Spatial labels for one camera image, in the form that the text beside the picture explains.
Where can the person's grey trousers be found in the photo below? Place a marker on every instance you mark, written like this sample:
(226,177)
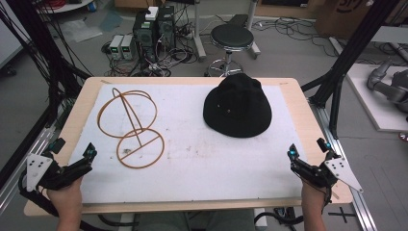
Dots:
(192,222)

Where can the clear plastic sheet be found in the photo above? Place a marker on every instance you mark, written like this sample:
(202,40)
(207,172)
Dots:
(80,30)

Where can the brown cardboard box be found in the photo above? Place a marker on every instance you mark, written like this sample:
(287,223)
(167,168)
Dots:
(349,16)

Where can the person's left hand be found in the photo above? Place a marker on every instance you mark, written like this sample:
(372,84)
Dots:
(67,199)

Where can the black bucket hat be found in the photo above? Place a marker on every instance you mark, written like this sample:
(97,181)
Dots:
(237,106)

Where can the white table mat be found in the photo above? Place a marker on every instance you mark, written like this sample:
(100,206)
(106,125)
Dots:
(198,166)

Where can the person's right hand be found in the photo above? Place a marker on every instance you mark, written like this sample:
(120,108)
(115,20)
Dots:
(313,199)

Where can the black frame post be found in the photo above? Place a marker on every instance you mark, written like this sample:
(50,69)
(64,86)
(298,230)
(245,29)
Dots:
(356,45)
(35,41)

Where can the aluminium rail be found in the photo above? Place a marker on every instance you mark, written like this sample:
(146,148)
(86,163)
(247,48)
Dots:
(22,166)
(349,160)

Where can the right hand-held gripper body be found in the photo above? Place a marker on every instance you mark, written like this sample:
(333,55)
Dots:
(317,174)

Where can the black computer tower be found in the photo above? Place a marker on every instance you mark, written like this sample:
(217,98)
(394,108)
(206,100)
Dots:
(145,37)
(166,29)

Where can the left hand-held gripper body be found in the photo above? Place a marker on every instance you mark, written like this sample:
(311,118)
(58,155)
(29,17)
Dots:
(61,174)

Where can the grey metal desk leg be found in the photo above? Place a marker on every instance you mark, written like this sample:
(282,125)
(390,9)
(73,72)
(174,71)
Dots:
(198,35)
(254,38)

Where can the light wooden table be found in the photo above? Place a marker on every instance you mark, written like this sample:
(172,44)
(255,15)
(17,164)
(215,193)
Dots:
(302,112)

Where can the white platform board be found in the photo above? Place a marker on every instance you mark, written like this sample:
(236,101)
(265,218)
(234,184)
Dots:
(369,102)

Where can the grey power supply unit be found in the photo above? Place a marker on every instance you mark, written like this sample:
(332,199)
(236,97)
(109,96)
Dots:
(115,46)
(127,46)

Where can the white round table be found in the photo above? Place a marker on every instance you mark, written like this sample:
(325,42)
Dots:
(67,5)

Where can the black round stool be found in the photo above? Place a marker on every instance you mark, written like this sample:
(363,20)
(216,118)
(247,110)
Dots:
(231,36)

